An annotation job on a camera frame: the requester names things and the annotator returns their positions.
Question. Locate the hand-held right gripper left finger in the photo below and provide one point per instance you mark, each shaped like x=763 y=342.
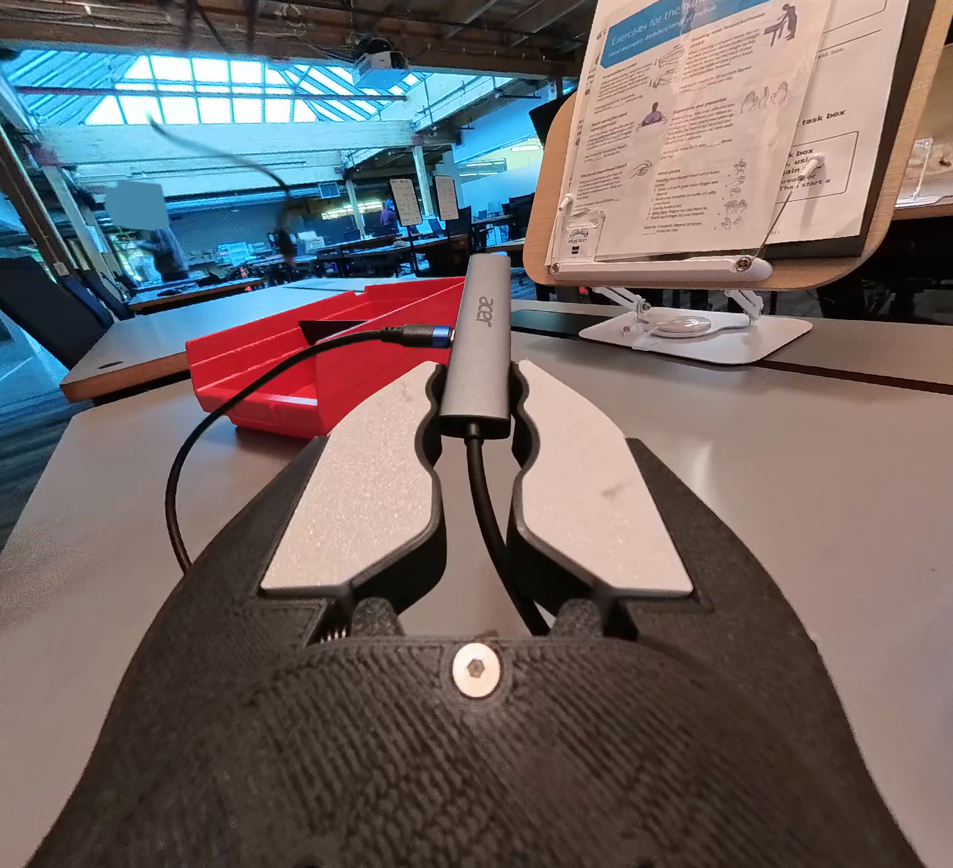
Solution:
x=357 y=481

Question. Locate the white signboard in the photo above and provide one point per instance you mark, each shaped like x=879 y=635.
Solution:
x=406 y=202
x=446 y=198

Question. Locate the ceiling projector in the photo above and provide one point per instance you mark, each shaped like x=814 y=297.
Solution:
x=380 y=70

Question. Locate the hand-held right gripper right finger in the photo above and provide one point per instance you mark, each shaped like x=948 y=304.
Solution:
x=595 y=488

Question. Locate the laminated exercise sheet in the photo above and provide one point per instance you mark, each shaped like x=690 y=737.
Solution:
x=670 y=138

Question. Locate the black framed instruction sheet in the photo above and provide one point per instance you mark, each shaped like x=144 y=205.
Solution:
x=841 y=161

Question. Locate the small white card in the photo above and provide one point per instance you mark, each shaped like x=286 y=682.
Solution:
x=584 y=243

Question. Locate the red plastic bin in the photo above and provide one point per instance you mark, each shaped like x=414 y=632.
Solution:
x=298 y=377

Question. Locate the wooden document stand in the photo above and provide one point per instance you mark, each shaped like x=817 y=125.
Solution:
x=540 y=228

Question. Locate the grey USB hub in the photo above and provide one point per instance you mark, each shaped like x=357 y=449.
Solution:
x=480 y=332

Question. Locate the wooden-edged grey table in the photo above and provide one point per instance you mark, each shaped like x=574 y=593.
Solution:
x=164 y=339

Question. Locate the grey desk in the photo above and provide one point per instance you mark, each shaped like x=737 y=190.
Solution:
x=782 y=473

